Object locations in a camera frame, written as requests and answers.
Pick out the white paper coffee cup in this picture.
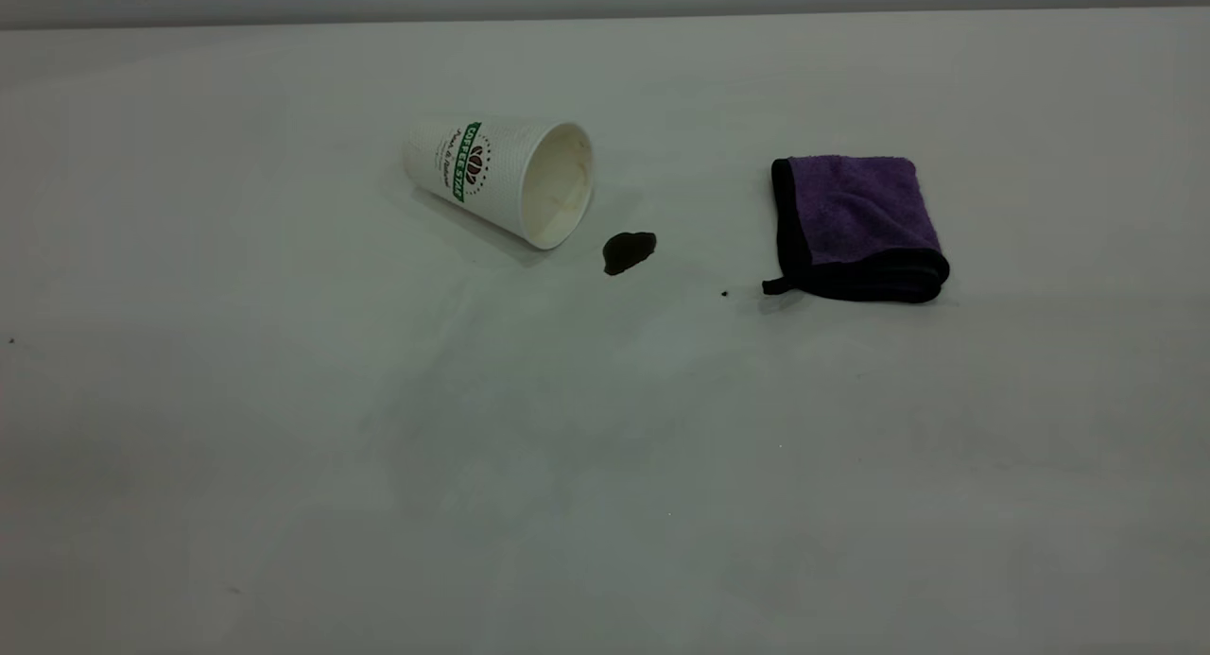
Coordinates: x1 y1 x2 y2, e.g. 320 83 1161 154
403 116 596 251

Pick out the dark coffee spill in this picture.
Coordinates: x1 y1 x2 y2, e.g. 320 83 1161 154
602 231 658 277

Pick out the purple cloth with black trim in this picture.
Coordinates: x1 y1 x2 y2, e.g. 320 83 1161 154
762 155 951 304

